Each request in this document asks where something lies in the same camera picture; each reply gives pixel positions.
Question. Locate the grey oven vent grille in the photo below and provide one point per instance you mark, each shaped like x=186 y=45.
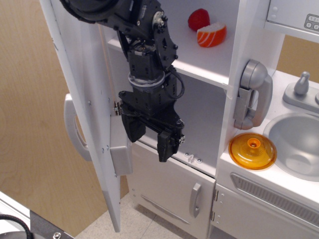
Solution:
x=271 y=197

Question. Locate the white toy microwave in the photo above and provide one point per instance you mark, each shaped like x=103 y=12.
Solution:
x=297 y=18

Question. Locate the white freezer door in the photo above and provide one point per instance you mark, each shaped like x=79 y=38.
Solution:
x=165 y=187

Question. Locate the orange transparent pot lid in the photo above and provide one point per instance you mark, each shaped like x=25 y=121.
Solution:
x=252 y=151

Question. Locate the white oven door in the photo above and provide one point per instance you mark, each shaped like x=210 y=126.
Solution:
x=245 y=218

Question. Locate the grey ice dispenser panel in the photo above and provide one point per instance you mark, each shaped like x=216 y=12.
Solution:
x=120 y=147

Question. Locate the grey toy telephone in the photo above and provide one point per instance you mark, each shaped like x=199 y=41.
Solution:
x=254 y=96

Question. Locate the red toy strawberry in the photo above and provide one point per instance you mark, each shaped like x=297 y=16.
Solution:
x=198 y=19

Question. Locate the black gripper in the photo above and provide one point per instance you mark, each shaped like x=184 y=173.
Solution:
x=151 y=104

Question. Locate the white toy fridge door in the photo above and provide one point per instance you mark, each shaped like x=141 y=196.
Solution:
x=80 y=50

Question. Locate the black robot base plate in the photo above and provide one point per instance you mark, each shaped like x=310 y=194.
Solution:
x=44 y=228

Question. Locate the orange salmon sushi toy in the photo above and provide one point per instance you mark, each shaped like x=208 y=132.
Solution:
x=211 y=35

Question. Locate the grey toy faucet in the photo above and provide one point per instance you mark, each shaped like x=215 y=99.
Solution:
x=301 y=95

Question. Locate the white toy kitchen cabinet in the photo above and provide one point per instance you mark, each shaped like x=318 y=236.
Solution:
x=228 y=53

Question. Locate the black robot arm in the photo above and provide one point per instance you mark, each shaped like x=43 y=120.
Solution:
x=142 y=30

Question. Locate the grey fridge door handle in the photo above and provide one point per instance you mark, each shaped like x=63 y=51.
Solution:
x=72 y=129

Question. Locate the grey toy sink basin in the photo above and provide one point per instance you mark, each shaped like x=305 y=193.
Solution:
x=294 y=144

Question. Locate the grey freezer door handle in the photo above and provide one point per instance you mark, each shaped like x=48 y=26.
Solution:
x=193 y=207

